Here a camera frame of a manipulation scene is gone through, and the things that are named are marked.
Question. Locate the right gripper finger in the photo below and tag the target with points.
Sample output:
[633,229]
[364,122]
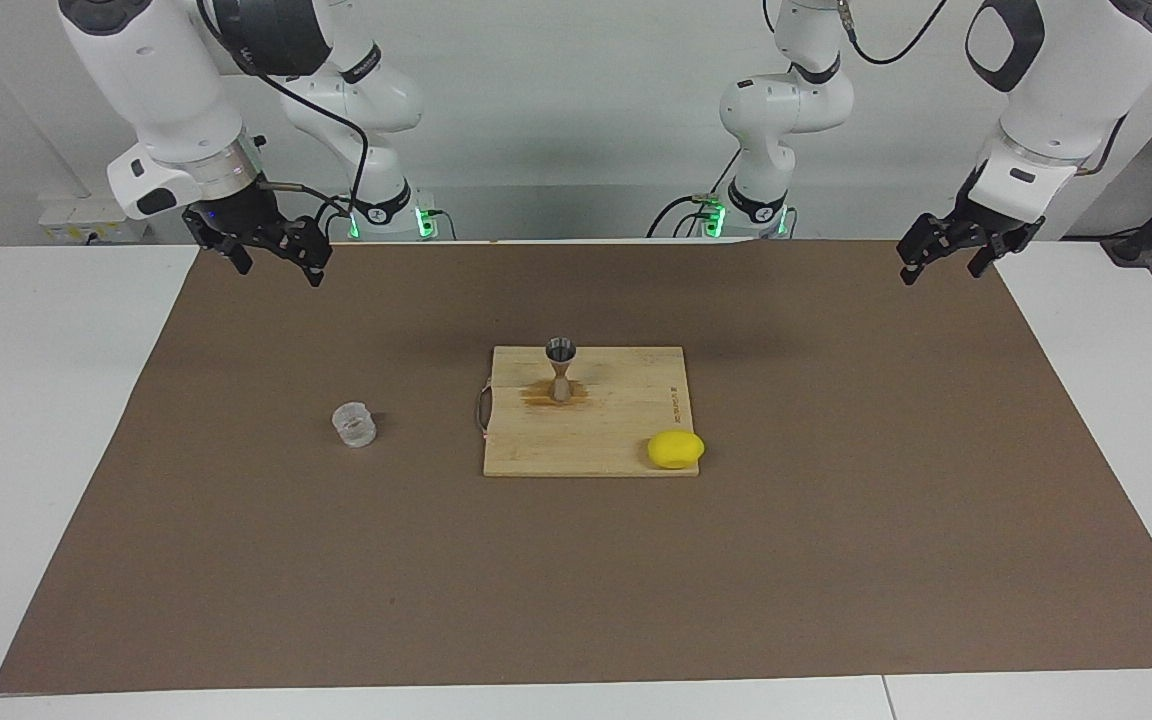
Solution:
[311,245]
[216,238]

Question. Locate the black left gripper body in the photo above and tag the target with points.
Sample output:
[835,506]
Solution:
[976,222]

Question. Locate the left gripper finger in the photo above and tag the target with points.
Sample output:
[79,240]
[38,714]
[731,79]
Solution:
[931,240]
[991,252]

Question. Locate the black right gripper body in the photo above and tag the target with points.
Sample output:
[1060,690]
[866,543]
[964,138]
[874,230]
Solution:
[236,212]

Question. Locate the clear glass cup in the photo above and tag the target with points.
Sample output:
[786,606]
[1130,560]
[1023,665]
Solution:
[354,428]

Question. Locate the metal double jigger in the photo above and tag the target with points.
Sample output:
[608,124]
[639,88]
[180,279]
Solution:
[561,388]

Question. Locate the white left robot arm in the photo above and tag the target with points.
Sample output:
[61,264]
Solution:
[1076,80]

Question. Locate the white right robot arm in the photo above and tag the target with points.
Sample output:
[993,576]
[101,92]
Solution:
[166,80]

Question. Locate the yellow lemon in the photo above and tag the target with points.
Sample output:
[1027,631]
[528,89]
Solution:
[676,449]

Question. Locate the wooden cutting board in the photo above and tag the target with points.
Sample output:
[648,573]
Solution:
[616,440]

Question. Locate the brown table mat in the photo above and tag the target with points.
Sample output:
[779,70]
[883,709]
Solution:
[576,580]

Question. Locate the white wall power strip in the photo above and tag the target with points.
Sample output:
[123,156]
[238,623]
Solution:
[86,222]

